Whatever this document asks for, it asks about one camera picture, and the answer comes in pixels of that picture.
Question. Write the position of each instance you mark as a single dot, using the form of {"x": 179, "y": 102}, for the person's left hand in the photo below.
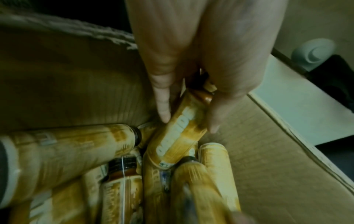
{"x": 207, "y": 32}

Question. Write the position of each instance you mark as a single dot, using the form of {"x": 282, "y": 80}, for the yellow jar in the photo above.
{"x": 179, "y": 129}

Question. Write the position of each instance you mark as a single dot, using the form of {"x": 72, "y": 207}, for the cardboard box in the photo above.
{"x": 69, "y": 76}

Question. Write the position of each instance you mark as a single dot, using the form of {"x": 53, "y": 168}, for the yellow bottles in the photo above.
{"x": 69, "y": 148}

